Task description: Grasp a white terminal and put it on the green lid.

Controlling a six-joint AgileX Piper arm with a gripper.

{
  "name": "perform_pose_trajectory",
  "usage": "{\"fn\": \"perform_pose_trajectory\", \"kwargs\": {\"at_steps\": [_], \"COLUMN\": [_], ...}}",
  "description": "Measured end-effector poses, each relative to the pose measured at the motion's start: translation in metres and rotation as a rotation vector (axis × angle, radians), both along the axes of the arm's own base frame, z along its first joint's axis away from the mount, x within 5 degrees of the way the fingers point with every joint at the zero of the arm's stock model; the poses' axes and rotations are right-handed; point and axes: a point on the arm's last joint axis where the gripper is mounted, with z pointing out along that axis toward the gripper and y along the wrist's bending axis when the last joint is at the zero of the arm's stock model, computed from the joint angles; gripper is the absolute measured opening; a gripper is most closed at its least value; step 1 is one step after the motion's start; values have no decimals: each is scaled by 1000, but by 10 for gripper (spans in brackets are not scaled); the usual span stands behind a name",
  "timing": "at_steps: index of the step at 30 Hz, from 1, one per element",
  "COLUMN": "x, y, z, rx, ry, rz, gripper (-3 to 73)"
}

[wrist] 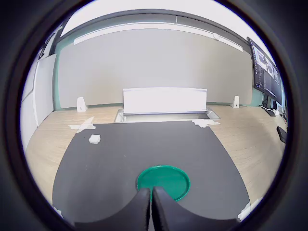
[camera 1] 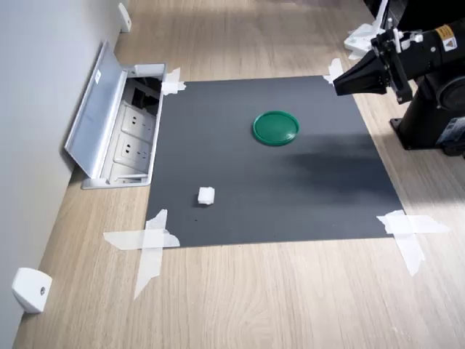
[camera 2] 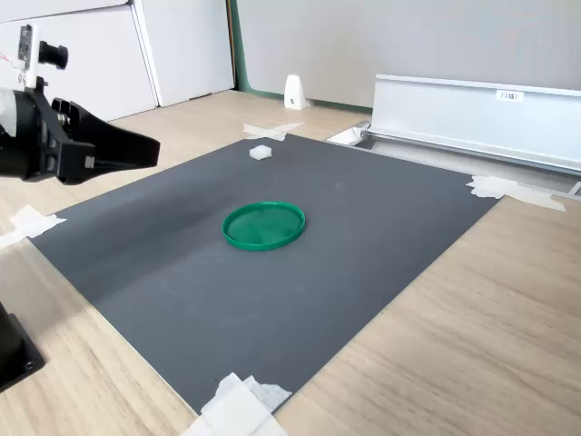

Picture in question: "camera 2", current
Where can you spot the small white plastic terminal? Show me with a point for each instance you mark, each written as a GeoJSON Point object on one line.
{"type": "Point", "coordinates": [261, 152]}

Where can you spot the round green lid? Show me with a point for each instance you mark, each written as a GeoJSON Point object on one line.
{"type": "Point", "coordinates": [263, 227]}

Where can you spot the white tape cross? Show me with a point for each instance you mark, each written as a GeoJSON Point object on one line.
{"type": "Point", "coordinates": [236, 409]}
{"type": "Point", "coordinates": [271, 130]}
{"type": "Point", "coordinates": [508, 190]}
{"type": "Point", "coordinates": [29, 222]}

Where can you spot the dark grey mat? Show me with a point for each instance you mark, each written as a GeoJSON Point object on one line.
{"type": "Point", "coordinates": [272, 295]}

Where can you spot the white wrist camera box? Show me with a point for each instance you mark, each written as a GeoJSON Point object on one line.
{"type": "Point", "coordinates": [28, 54]}

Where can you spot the small white wall bracket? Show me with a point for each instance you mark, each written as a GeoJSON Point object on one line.
{"type": "Point", "coordinates": [295, 93]}

